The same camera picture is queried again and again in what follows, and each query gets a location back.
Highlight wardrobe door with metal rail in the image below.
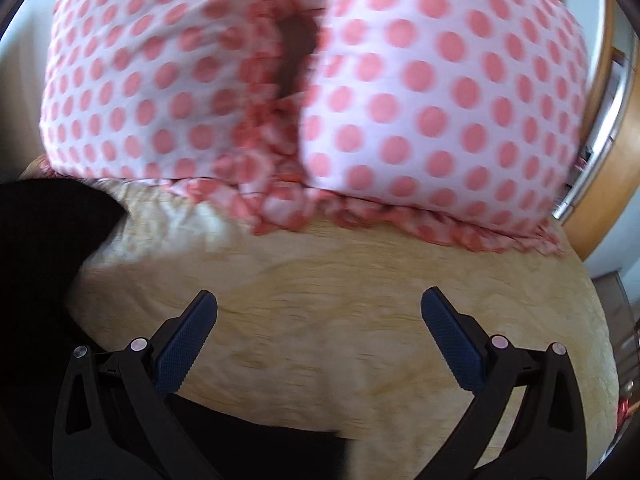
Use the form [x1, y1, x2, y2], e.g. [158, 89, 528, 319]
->
[551, 55, 634, 222]

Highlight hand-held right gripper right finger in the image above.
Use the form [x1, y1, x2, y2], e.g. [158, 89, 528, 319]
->
[414, 286, 587, 480]

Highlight pink polka dot pillow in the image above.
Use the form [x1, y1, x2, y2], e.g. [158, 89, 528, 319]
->
[39, 0, 326, 201]
[252, 0, 592, 257]

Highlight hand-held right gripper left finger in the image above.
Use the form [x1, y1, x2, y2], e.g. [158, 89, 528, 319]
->
[52, 289, 222, 480]

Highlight black pants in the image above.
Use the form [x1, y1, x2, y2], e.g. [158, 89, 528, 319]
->
[0, 179, 168, 480]

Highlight yellow patterned bedspread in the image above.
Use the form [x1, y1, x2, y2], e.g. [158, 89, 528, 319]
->
[20, 154, 627, 480]

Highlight wooden headboard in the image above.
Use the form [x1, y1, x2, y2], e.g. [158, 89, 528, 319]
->
[562, 0, 640, 273]

